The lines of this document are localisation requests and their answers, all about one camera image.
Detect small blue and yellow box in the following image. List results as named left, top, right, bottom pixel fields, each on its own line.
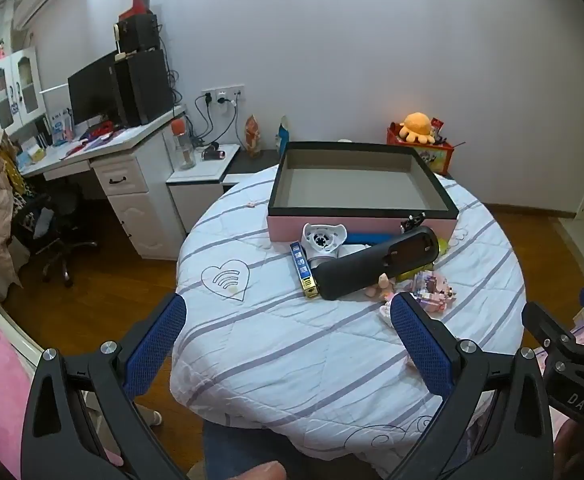
left=290, top=242, right=321, bottom=300

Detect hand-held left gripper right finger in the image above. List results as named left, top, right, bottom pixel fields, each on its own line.
left=389, top=291, right=556, bottom=480

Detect bottle with orange lid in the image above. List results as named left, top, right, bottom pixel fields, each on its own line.
left=171, top=119, right=197, bottom=170

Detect pink box with black rim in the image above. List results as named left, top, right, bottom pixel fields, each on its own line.
left=267, top=141, right=460, bottom=251

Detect person's left hand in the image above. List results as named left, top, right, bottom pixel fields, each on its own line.
left=236, top=461, right=287, bottom=480

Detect small black speaker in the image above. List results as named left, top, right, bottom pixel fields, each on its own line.
left=116, top=12, right=161, bottom=54

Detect white wall socket strip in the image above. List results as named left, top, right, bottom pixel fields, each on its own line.
left=201, top=84, right=247, bottom=106

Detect pink toy brick set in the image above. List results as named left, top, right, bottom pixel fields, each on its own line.
left=412, top=270, right=459, bottom=314

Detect black computer monitor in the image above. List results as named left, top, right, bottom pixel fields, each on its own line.
left=67, top=52, right=122, bottom=127

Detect pink plush toys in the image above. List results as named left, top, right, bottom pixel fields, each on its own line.
left=364, top=272, right=399, bottom=329

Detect large black speaker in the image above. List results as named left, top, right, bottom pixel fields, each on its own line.
left=112, top=49, right=173, bottom=127

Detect person's blue jeans leg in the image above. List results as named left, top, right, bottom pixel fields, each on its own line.
left=201, top=417, right=397, bottom=480

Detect black oblong case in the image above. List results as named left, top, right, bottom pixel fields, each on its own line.
left=314, top=226, right=440, bottom=301

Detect white desk with drawers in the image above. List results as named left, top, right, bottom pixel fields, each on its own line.
left=19, top=105, right=189, bottom=262

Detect red toy box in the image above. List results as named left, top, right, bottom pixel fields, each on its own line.
left=386, top=122, right=455, bottom=176

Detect white side cabinet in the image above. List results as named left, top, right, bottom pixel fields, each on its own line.
left=166, top=144, right=283, bottom=235

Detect blue flat item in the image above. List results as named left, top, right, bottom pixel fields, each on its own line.
left=344, top=232, right=395, bottom=246

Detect orange snack bag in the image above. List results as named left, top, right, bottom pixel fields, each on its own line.
left=244, top=114, right=264, bottom=159

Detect orange octopus plush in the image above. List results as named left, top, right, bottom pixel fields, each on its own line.
left=398, top=112, right=435, bottom=142

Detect white mini hair dryer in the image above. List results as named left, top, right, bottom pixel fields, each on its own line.
left=302, top=222, right=348, bottom=274

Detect white glass door cabinet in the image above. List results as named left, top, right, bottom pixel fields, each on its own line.
left=0, top=47, right=48, bottom=135

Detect white striped quilt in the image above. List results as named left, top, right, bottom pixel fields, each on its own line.
left=169, top=162, right=529, bottom=465

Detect blue snack bag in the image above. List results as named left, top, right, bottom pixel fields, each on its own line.
left=276, top=115, right=291, bottom=154

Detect black office chair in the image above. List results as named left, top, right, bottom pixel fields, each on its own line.
left=14, top=182, right=98, bottom=289

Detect red item on speaker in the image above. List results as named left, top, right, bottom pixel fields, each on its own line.
left=118, top=0, right=153, bottom=19

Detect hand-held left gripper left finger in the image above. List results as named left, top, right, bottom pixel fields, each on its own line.
left=19, top=292, right=187, bottom=480

